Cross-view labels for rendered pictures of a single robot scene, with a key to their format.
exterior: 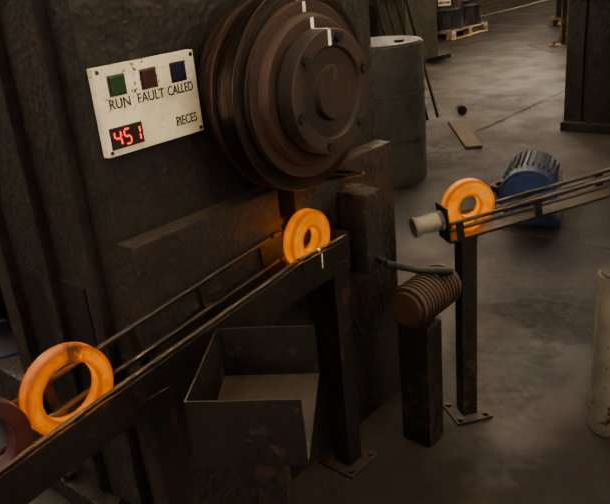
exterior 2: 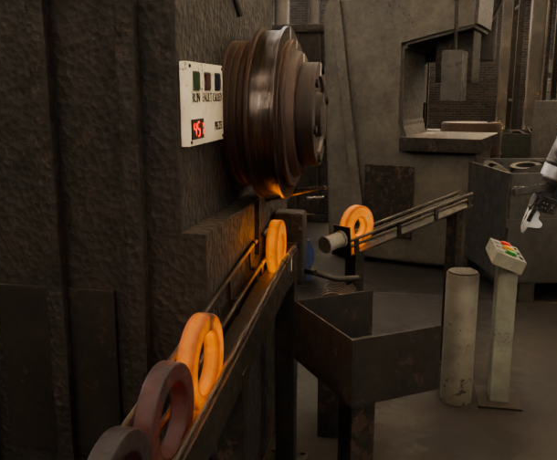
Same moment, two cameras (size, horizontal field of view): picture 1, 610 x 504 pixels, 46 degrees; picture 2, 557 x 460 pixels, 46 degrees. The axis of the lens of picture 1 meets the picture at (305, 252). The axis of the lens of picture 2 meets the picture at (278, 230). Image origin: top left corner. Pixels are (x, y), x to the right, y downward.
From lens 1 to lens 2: 0.99 m
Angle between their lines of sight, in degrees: 32
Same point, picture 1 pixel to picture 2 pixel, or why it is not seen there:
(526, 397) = not seen: hidden behind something
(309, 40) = (316, 67)
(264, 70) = (289, 87)
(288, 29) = (298, 57)
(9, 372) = not seen: outside the picture
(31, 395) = (194, 360)
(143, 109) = (204, 108)
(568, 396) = not seen: hidden behind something
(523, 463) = (420, 433)
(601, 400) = (456, 375)
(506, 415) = (382, 405)
